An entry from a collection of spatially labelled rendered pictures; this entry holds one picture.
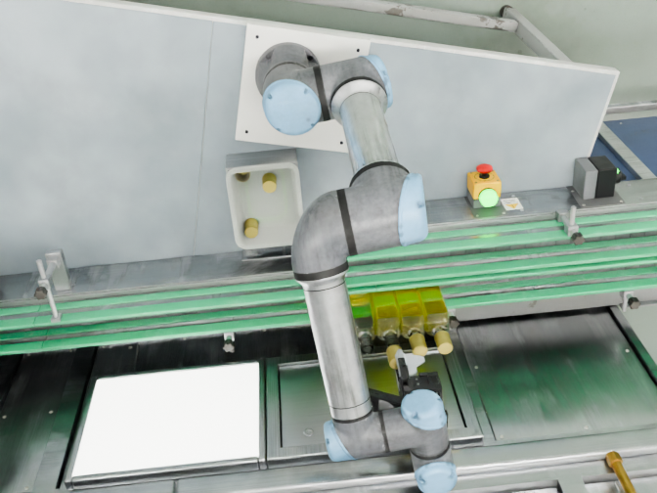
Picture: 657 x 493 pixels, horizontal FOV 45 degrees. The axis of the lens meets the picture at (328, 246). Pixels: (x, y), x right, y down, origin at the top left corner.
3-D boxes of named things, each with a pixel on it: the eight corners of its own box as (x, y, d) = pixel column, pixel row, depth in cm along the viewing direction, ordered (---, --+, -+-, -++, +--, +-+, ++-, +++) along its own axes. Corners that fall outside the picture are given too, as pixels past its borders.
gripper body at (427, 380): (436, 395, 168) (448, 436, 158) (396, 399, 168) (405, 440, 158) (436, 368, 164) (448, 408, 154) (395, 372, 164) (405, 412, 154)
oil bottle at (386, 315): (367, 292, 200) (377, 345, 182) (367, 274, 197) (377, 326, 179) (389, 291, 201) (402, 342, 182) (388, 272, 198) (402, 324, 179)
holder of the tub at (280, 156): (240, 249, 206) (240, 265, 199) (226, 154, 192) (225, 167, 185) (305, 243, 206) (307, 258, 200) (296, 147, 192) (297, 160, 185)
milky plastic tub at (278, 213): (237, 233, 203) (237, 250, 195) (225, 154, 191) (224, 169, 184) (304, 226, 203) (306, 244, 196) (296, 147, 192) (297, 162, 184)
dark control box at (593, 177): (571, 185, 203) (583, 200, 196) (574, 156, 199) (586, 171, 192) (602, 182, 204) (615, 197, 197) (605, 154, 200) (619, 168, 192)
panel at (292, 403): (94, 384, 196) (65, 491, 167) (91, 376, 195) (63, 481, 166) (451, 347, 199) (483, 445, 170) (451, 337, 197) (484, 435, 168)
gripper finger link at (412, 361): (420, 348, 173) (428, 380, 166) (393, 350, 173) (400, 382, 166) (420, 338, 171) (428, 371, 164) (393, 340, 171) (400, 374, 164)
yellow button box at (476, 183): (465, 195, 203) (472, 209, 196) (466, 169, 199) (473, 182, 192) (493, 193, 203) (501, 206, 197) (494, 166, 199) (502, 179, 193)
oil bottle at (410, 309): (389, 291, 201) (403, 343, 182) (389, 273, 198) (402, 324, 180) (412, 289, 201) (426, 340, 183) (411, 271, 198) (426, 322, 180)
